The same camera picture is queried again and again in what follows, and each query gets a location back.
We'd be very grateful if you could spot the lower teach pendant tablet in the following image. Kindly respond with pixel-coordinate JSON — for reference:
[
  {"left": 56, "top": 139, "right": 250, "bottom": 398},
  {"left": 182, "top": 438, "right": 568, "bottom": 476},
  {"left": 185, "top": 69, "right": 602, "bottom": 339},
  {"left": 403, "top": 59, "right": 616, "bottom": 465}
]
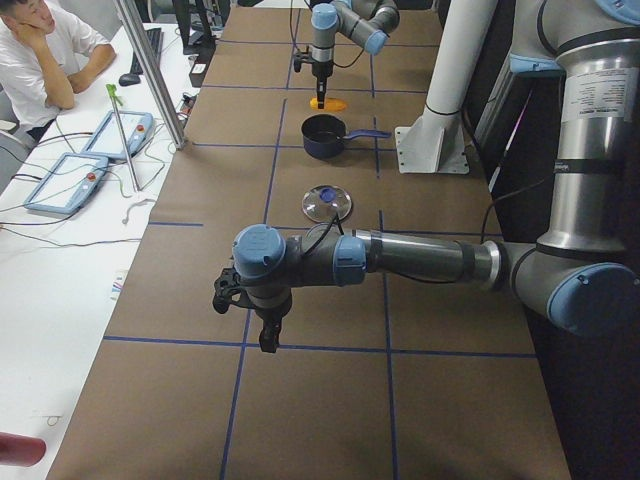
[{"left": 23, "top": 153, "right": 109, "bottom": 215}]

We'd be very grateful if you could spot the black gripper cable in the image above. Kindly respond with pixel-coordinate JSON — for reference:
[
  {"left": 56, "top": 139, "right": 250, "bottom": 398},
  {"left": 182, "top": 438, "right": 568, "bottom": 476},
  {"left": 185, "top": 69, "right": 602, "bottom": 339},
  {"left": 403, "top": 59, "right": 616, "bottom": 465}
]
[
  {"left": 288, "top": 0, "right": 366, "bottom": 70},
  {"left": 299, "top": 174, "right": 556, "bottom": 284}
]

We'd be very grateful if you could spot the glass pot lid blue knob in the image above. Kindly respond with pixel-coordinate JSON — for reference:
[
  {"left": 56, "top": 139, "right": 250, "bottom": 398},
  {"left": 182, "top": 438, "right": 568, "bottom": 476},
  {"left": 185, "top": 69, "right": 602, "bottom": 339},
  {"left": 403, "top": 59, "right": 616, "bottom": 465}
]
[{"left": 302, "top": 185, "right": 353, "bottom": 223}]

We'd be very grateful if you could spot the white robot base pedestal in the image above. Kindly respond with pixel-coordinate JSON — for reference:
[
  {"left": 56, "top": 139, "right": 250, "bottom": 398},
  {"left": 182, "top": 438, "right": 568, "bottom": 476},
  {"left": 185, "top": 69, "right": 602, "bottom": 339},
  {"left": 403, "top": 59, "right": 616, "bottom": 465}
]
[{"left": 395, "top": 0, "right": 498, "bottom": 175}]

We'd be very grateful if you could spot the black keyboard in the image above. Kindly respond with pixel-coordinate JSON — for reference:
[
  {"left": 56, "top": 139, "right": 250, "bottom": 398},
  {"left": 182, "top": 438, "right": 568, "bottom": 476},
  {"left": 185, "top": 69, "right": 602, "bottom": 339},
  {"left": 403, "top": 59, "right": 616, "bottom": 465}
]
[{"left": 130, "top": 27, "right": 164, "bottom": 75}]

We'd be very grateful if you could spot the metal rod green tip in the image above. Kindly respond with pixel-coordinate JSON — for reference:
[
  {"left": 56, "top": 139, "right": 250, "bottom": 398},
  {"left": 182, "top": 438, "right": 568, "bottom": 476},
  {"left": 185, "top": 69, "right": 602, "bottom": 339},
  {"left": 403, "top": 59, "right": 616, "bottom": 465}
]
[{"left": 106, "top": 83, "right": 141, "bottom": 194}]

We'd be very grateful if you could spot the upper teach pendant tablet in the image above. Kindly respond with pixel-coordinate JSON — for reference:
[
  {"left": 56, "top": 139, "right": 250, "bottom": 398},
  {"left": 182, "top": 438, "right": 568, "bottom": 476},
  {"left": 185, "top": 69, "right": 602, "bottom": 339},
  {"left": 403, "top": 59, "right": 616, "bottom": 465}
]
[{"left": 81, "top": 111, "right": 154, "bottom": 160}]

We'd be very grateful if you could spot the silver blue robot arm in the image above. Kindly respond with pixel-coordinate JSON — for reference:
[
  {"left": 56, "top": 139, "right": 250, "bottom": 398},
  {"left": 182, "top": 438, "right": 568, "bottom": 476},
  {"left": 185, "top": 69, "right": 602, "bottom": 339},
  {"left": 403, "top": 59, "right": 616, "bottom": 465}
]
[
  {"left": 255, "top": 1, "right": 399, "bottom": 353},
  {"left": 212, "top": 1, "right": 639, "bottom": 353}
]

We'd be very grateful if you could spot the black computer mouse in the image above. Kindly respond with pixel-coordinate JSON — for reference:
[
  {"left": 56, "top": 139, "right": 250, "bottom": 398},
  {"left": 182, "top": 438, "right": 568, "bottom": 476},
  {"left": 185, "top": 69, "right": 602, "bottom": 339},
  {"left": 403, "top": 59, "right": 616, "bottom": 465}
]
[{"left": 118, "top": 73, "right": 141, "bottom": 87}]

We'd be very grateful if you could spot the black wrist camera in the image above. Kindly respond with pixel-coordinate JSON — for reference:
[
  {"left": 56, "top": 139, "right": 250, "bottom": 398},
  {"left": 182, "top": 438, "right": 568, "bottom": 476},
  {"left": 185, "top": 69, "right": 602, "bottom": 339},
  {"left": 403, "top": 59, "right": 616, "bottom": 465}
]
[
  {"left": 212, "top": 267, "right": 250, "bottom": 314},
  {"left": 292, "top": 46, "right": 314, "bottom": 73}
]

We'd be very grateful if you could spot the person in white shirt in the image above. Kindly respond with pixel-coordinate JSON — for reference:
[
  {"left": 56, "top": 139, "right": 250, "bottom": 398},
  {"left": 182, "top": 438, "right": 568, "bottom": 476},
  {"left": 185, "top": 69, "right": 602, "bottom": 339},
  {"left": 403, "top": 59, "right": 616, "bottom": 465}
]
[{"left": 1, "top": 1, "right": 116, "bottom": 141}]

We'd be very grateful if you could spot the aluminium frame post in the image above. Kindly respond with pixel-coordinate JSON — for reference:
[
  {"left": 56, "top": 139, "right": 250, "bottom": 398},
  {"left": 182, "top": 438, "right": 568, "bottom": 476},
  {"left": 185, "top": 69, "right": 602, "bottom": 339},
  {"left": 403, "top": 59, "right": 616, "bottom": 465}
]
[{"left": 114, "top": 0, "right": 186, "bottom": 151}]

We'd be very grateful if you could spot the dark blue saucepan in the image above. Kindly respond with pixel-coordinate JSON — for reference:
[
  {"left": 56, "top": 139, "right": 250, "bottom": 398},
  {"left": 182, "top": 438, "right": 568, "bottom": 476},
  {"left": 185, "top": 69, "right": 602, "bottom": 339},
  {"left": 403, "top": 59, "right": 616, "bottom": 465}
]
[{"left": 301, "top": 114, "right": 391, "bottom": 160}]

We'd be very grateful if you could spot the teach pendant tablet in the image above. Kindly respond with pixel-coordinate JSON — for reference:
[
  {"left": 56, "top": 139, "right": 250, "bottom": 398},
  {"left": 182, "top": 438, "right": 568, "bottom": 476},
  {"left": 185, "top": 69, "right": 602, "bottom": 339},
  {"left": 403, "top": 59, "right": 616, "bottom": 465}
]
[
  {"left": 23, "top": 153, "right": 109, "bottom": 215},
  {"left": 81, "top": 111, "right": 154, "bottom": 160}
]

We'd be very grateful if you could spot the red cylinder object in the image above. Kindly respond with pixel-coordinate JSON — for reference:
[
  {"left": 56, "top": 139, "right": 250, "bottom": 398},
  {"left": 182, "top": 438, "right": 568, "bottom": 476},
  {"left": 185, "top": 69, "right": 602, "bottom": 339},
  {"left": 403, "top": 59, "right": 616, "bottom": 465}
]
[{"left": 0, "top": 432, "right": 47, "bottom": 467}]

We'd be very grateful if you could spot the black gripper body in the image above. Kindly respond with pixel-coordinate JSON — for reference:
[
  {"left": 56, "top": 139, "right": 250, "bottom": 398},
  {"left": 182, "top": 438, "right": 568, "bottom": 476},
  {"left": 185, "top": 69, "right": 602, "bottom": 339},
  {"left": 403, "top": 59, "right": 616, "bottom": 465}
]
[
  {"left": 254, "top": 294, "right": 293, "bottom": 328},
  {"left": 312, "top": 60, "right": 333, "bottom": 84}
]

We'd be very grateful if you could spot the yellow corn cob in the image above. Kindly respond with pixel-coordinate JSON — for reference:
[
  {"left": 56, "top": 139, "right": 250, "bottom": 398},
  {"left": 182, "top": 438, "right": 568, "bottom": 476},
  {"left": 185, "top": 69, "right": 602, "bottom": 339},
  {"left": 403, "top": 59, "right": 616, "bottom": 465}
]
[{"left": 309, "top": 97, "right": 347, "bottom": 112}]

